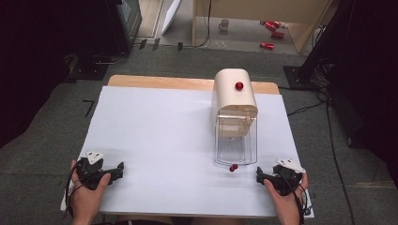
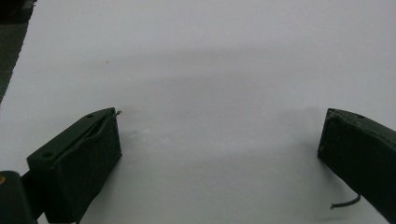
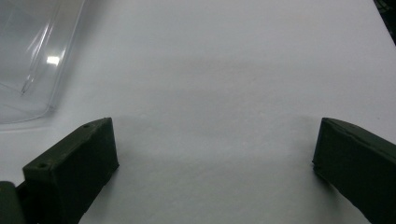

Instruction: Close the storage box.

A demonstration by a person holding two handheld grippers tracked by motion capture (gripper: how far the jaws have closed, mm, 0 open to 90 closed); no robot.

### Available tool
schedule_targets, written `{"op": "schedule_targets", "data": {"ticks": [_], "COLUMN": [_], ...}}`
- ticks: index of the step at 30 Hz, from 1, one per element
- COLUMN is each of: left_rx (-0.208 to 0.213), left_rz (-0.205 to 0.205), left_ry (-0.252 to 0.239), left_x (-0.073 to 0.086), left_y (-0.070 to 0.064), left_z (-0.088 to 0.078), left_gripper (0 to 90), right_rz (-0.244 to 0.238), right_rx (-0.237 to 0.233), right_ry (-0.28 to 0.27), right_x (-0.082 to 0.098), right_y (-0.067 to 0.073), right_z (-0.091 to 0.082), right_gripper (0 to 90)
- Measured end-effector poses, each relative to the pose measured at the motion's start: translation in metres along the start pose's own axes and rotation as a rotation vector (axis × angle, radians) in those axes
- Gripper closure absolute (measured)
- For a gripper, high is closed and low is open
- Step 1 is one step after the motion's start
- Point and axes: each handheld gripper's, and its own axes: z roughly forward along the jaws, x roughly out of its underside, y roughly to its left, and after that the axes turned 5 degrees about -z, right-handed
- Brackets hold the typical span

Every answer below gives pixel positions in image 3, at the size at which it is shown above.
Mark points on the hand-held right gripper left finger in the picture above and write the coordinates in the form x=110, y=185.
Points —
x=71, y=168

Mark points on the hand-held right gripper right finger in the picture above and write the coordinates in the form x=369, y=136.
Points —
x=358, y=161

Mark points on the clear plastic container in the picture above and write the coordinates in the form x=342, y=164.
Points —
x=28, y=59

